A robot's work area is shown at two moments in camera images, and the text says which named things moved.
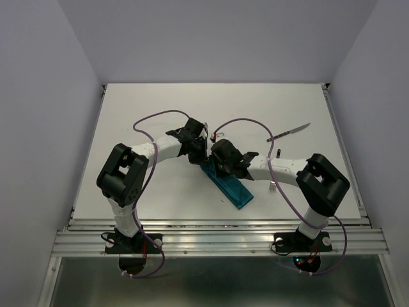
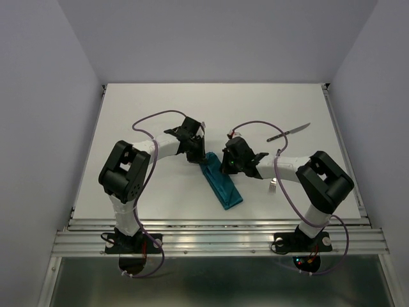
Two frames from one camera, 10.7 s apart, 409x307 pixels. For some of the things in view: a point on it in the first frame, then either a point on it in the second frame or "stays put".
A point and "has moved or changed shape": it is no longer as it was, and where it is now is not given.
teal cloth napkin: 232,185 has moved or changed shape
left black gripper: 203,157 stays put
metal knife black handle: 289,132 stays put
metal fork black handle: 272,187 stays put
